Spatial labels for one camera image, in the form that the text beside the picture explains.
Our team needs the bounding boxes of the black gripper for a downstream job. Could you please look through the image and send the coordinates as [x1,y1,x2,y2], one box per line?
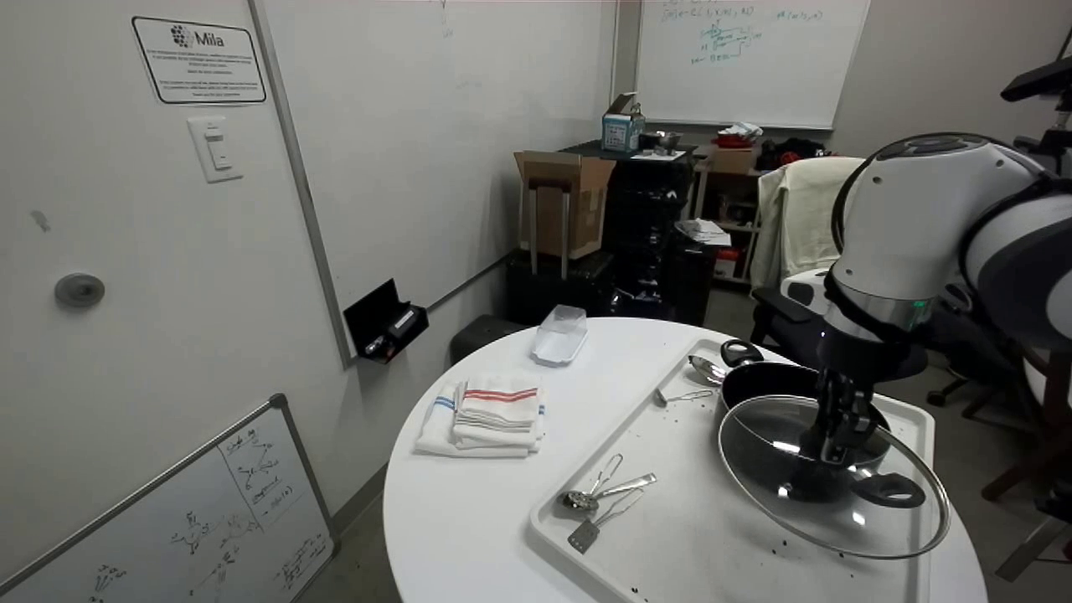
[804,329,899,469]

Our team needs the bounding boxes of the glass pot lid black knob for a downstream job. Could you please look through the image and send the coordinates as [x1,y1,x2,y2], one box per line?
[713,393,952,564]

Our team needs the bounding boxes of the large metal spoon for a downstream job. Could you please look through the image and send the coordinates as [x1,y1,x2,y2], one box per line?
[683,344,729,393]

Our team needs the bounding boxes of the white plastic tray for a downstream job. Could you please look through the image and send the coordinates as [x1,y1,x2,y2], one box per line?
[521,333,938,603]

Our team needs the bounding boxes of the dark metal stand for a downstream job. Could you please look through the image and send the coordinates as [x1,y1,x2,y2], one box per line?
[980,379,1072,584]

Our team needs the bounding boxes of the cream towel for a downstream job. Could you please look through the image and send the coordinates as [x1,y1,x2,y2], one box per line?
[746,156,867,293]

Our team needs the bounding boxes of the white paper stack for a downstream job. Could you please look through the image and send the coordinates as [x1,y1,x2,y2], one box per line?
[673,215,732,253]

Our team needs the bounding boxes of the tall black cabinet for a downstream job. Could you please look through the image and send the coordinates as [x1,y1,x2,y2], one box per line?
[607,149,721,329]

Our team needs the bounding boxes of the small grey metal utensil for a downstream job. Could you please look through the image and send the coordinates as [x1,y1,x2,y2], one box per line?
[563,495,647,556]

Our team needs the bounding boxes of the small brown box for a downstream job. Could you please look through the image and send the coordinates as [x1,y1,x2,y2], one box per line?
[702,139,768,177]

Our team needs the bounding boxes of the folded white towel red stripes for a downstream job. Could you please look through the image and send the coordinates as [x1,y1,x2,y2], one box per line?
[413,379,547,464]

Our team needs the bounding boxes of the brown cardboard box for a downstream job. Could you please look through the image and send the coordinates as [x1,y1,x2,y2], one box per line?
[511,149,620,264]

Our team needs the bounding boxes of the whiteboard with green writing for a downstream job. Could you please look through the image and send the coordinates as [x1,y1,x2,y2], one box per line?
[632,0,874,134]

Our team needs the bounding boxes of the blue tissue box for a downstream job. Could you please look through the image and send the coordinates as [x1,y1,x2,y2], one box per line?
[601,90,647,159]

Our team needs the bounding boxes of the black marker holder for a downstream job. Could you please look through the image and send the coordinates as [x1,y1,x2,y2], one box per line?
[343,280,433,366]

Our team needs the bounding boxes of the small leaning whiteboard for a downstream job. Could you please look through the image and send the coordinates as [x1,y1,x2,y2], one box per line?
[0,393,339,603]

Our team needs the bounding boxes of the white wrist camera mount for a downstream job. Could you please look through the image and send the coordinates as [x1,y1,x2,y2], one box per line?
[780,269,836,316]

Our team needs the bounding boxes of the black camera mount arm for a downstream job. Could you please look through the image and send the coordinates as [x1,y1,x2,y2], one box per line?
[998,31,1072,110]

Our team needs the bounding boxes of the large wall whiteboard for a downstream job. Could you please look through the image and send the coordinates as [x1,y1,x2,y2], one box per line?
[245,0,624,366]

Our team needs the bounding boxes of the white light switch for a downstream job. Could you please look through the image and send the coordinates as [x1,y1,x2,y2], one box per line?
[184,114,245,189]

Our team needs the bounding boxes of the white wall sign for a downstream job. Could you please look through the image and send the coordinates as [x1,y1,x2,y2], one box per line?
[128,13,272,109]

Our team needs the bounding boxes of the round grey wall stopper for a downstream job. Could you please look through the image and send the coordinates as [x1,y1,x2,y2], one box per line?
[49,271,107,312]

